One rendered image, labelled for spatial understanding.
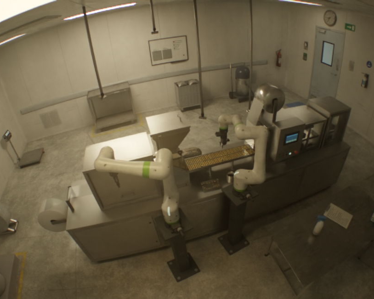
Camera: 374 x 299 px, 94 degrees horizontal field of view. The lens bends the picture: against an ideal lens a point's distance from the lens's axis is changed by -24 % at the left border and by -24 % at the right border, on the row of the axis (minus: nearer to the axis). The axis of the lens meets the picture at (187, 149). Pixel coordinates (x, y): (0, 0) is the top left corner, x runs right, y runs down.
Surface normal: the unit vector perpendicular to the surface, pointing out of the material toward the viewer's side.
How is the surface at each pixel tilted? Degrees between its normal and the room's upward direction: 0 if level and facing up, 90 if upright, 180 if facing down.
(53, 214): 90
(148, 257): 0
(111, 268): 0
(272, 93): 90
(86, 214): 0
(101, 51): 90
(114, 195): 90
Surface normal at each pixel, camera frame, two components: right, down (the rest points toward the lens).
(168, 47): 0.28, 0.54
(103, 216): -0.08, -0.81
